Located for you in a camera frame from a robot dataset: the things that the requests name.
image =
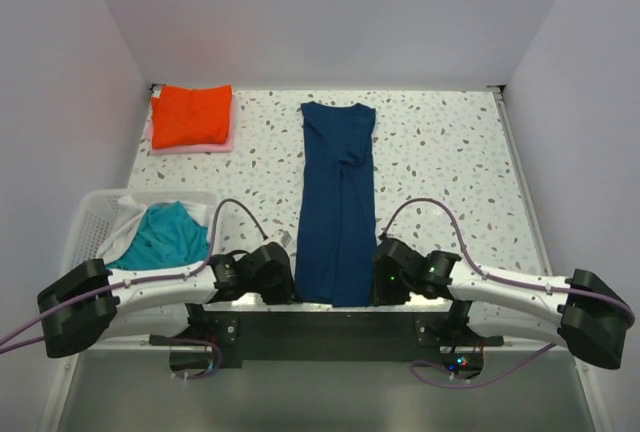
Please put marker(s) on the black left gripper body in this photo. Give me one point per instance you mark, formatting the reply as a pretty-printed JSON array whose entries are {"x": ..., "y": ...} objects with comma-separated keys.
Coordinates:
[{"x": 279, "y": 282}]

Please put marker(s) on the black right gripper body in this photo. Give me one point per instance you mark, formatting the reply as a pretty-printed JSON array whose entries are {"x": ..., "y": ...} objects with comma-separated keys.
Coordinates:
[{"x": 388, "y": 283}]

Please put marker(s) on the dark blue printed t-shirt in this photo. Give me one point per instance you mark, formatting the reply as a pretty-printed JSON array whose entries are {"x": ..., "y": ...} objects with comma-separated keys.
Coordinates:
[{"x": 336, "y": 237}]

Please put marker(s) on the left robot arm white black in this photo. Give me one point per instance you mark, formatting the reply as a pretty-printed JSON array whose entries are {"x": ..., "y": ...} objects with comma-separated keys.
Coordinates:
[{"x": 92, "y": 302}]

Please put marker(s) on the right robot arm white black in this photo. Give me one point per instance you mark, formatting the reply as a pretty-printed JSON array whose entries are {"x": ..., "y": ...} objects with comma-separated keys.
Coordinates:
[{"x": 580, "y": 313}]

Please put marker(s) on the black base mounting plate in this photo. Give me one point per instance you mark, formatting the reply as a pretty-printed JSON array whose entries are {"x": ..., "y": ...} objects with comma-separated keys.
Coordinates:
[{"x": 361, "y": 336}]

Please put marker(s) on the teal t-shirt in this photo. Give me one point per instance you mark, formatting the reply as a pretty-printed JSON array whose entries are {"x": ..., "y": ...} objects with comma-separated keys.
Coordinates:
[{"x": 167, "y": 238}]

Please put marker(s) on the folded pink t-shirt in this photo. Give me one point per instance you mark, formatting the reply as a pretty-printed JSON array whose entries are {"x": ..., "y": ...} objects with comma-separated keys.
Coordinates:
[{"x": 225, "y": 147}]

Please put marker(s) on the folded orange t-shirt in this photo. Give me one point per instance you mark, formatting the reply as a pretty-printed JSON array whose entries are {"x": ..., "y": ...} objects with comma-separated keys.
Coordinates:
[{"x": 183, "y": 116}]

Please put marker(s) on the white plastic laundry basket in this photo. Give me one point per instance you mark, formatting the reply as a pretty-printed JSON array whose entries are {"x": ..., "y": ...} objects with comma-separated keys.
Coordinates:
[{"x": 97, "y": 214}]

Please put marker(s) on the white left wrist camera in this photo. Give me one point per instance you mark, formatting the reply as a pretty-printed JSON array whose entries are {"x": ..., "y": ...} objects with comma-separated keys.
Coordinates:
[{"x": 283, "y": 238}]

